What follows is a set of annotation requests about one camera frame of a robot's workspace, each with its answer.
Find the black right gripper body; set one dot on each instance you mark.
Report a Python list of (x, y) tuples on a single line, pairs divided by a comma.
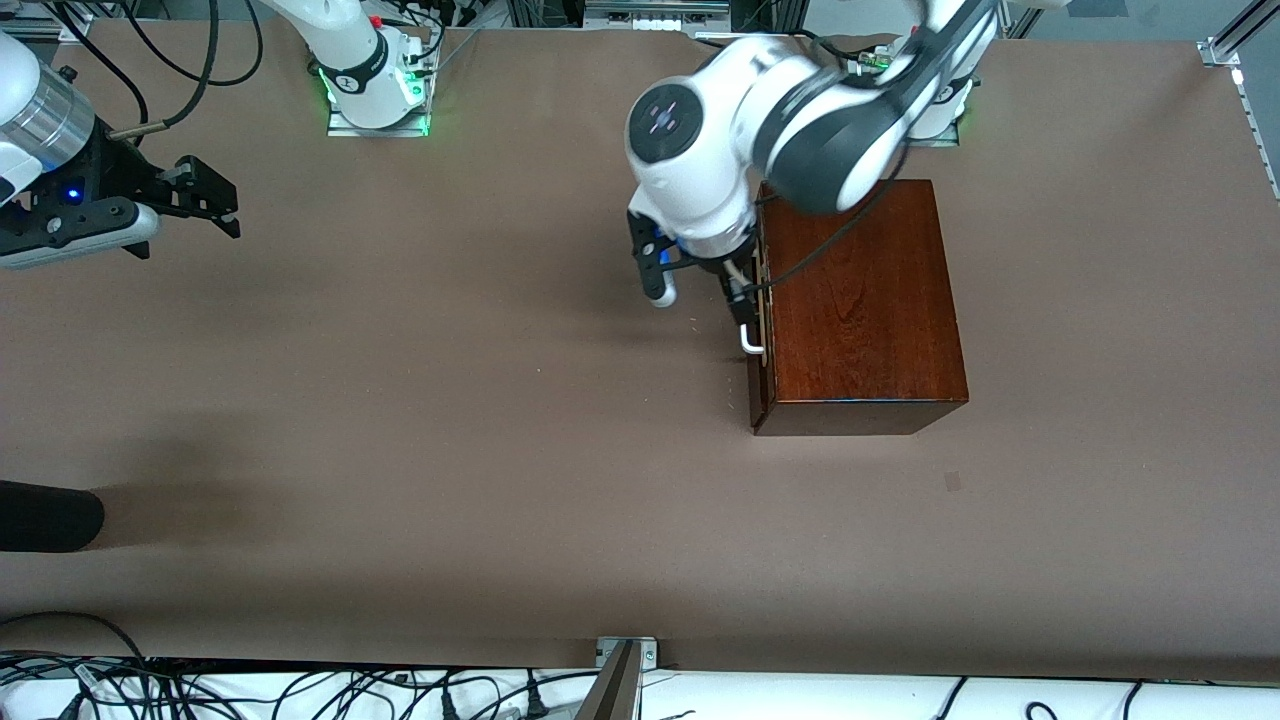
[(112, 170)]

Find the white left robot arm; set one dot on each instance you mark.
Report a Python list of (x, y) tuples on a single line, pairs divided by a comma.
[(700, 190)]

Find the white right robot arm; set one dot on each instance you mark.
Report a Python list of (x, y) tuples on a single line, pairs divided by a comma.
[(25, 100)]

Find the dark wooden cabinet box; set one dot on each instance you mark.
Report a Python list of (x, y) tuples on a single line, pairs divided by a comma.
[(860, 320)]

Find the white connector strip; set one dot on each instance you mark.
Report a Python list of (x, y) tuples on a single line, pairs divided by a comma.
[(660, 24)]

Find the silver device box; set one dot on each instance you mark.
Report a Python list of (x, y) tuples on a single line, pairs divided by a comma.
[(660, 8)]

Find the black cylindrical object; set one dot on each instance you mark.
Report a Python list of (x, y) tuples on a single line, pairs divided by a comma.
[(45, 515)]

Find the dark slanted beam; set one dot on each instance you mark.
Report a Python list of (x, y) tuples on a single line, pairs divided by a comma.
[(612, 690)]

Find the black power plug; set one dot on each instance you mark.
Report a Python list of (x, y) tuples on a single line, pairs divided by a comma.
[(450, 708), (537, 705)]

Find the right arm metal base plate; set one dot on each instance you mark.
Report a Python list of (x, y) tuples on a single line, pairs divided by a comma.
[(400, 127)]

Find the black frame post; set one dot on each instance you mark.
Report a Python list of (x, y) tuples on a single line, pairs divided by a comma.
[(770, 12)]

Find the small metal table bracket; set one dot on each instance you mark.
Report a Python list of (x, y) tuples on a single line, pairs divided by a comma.
[(645, 652)]

